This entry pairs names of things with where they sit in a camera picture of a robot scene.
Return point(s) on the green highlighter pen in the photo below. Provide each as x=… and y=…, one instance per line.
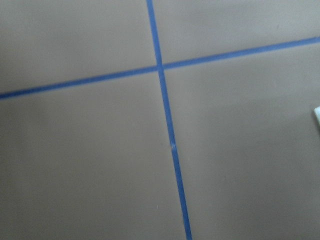
x=316, y=114

